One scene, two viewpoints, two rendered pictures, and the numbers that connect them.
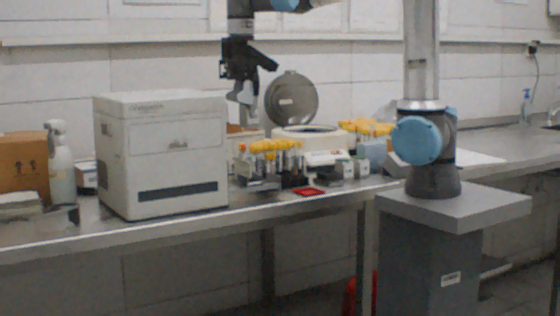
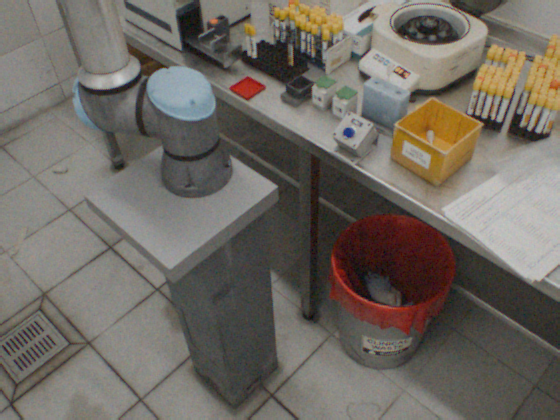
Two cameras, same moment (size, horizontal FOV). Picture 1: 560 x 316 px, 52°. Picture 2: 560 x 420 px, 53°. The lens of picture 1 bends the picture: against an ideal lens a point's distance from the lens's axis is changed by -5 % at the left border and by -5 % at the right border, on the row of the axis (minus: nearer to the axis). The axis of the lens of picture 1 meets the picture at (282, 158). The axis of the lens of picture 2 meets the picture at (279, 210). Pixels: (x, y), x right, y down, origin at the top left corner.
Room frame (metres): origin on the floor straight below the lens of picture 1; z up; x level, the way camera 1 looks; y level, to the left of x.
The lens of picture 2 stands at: (1.52, -1.28, 1.75)
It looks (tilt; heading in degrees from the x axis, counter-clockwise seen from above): 48 degrees down; 78
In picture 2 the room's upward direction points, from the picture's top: 3 degrees counter-clockwise
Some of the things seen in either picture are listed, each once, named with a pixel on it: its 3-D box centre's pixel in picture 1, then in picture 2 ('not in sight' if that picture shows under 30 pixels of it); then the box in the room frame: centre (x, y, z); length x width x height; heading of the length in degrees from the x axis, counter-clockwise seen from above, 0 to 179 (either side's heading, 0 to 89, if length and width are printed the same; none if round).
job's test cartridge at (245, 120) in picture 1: (249, 115); not in sight; (1.64, 0.09, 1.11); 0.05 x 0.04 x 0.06; 31
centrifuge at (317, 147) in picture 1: (312, 145); (421, 46); (2.15, -0.11, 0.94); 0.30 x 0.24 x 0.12; 24
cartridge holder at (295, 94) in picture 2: (327, 177); (300, 89); (1.82, -0.14, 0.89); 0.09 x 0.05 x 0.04; 31
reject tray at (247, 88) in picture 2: (309, 192); (247, 87); (1.69, -0.08, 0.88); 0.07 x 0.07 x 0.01; 33
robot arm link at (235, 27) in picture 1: (241, 28); not in sight; (1.62, 0.10, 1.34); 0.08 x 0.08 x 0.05
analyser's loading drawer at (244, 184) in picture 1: (242, 183); (207, 40); (1.62, 0.11, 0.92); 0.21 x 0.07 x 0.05; 123
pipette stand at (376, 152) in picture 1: (371, 157); (384, 105); (1.98, -0.30, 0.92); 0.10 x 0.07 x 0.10; 124
